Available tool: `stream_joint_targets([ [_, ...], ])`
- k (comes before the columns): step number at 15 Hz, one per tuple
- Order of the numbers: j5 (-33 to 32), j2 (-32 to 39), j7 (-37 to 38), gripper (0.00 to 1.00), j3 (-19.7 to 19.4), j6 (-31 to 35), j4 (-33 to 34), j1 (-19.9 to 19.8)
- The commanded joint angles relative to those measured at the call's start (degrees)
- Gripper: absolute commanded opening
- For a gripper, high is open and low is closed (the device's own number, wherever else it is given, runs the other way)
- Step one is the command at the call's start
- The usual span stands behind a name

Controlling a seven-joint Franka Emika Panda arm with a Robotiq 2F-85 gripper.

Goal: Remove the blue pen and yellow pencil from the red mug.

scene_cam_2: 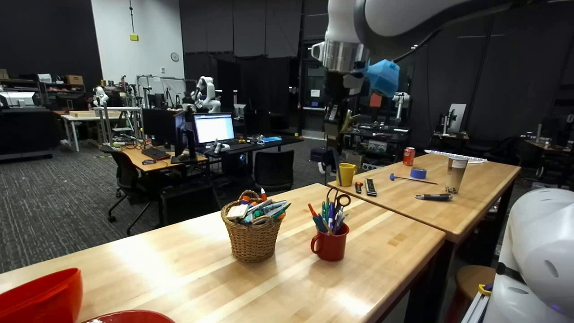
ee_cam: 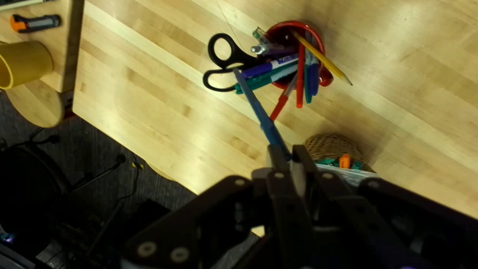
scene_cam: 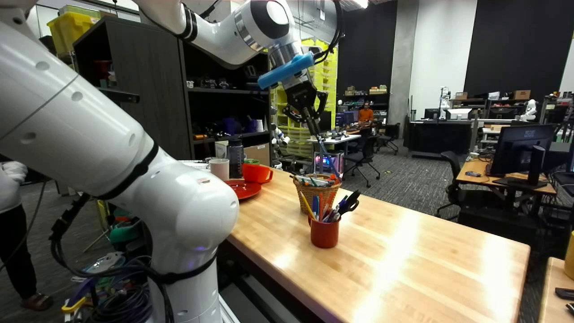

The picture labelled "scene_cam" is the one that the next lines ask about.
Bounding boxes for black handled scissors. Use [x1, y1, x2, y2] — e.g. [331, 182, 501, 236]
[331, 189, 362, 220]

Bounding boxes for yellow storage bin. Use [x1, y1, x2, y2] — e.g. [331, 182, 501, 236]
[46, 6, 103, 60]

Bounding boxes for red mug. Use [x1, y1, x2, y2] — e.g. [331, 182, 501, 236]
[308, 214, 340, 250]

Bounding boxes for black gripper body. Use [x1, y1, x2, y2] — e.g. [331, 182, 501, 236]
[279, 80, 329, 123]

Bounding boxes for black computer monitor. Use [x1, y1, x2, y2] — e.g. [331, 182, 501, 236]
[489, 125, 555, 189]

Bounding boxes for black swivel chair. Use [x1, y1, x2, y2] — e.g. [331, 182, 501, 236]
[345, 128, 383, 184]

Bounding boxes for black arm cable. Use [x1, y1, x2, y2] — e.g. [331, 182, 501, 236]
[311, 0, 345, 65]

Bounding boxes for black office chair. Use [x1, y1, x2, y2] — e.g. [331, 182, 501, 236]
[435, 150, 480, 222]

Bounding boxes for person in orange shirt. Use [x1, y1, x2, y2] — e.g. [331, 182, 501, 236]
[356, 101, 376, 148]

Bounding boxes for dark bottle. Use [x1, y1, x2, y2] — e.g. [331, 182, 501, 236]
[225, 135, 245, 180]

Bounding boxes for floor cable bundle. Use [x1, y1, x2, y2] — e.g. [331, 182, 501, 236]
[58, 250, 157, 323]

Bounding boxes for yellow pencil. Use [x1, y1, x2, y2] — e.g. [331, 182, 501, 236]
[295, 191, 315, 222]

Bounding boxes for red bowl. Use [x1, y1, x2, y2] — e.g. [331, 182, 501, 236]
[240, 164, 274, 186]

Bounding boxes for purple lit device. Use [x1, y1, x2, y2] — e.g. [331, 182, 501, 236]
[311, 152, 345, 178]

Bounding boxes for person in white shirt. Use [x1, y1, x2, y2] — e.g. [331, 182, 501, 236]
[0, 161, 53, 313]

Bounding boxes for red plate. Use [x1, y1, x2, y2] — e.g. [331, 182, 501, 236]
[223, 178, 263, 204]

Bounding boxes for black shelving unit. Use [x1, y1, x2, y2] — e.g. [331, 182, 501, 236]
[73, 15, 274, 166]

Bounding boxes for wooden office desk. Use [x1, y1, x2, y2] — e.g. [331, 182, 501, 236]
[455, 157, 557, 198]

